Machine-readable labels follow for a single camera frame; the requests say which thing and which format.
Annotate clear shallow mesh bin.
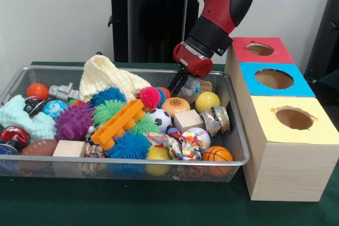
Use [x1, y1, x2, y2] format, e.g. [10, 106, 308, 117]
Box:
[0, 65, 249, 183]

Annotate orange toy brick round studs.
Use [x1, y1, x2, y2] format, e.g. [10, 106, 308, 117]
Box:
[91, 99, 146, 151]

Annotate dark green table cloth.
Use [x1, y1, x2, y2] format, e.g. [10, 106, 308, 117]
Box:
[0, 61, 339, 226]

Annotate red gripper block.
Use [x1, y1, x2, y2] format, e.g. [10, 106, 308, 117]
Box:
[168, 42, 214, 97]

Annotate crushed clear plastic bottle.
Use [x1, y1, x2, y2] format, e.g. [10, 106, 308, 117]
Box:
[177, 76, 203, 104]

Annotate wooden box three holes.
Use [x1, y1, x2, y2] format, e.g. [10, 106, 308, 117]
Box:
[225, 37, 339, 202]

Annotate purple spiky ball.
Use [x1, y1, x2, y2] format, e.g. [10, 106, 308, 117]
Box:
[55, 102, 95, 142]

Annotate small orange basketball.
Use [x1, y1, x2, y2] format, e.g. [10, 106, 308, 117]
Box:
[201, 146, 234, 178]

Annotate small black white soccer ball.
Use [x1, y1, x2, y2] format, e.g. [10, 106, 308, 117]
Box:
[147, 109, 173, 133]

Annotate yellow green ball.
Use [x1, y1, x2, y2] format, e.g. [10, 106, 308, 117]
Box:
[195, 91, 221, 114]

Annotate green spiky ball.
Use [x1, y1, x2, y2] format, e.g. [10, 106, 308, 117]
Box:
[93, 100, 127, 127]
[131, 113, 160, 137]

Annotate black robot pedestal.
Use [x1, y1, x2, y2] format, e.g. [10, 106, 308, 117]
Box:
[102, 0, 213, 64]

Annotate blue spiky ball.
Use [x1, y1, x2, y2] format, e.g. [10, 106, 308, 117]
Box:
[105, 132, 152, 161]

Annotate cream knitted cloth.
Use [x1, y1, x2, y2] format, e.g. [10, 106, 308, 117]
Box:
[79, 54, 152, 102]

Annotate red orange ball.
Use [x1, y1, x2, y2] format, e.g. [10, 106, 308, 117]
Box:
[25, 83, 49, 101]

